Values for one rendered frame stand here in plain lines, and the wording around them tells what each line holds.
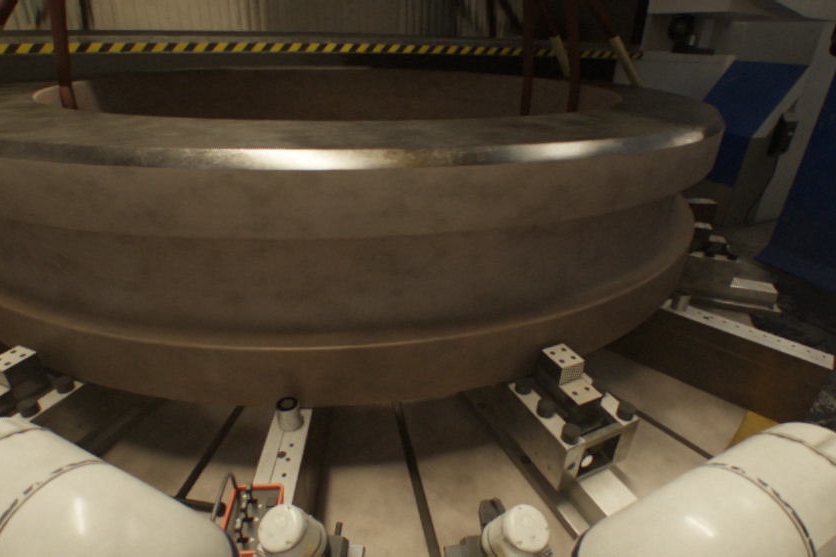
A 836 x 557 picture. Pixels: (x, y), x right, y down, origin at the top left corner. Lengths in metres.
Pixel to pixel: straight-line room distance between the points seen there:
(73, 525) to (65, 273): 1.78
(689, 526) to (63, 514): 0.48
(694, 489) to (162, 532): 0.44
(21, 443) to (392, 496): 1.57
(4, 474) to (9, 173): 1.45
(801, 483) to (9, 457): 0.67
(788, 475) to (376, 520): 1.57
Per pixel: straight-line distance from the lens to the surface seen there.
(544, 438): 1.81
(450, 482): 2.02
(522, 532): 0.98
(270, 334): 1.68
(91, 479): 0.48
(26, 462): 0.52
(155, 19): 4.39
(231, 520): 1.39
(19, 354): 2.26
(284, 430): 1.71
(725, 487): 0.48
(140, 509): 0.46
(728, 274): 3.65
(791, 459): 0.54
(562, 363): 1.81
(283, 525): 0.99
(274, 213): 1.39
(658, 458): 2.36
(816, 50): 6.91
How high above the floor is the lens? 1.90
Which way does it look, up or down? 28 degrees down
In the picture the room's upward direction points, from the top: 2 degrees clockwise
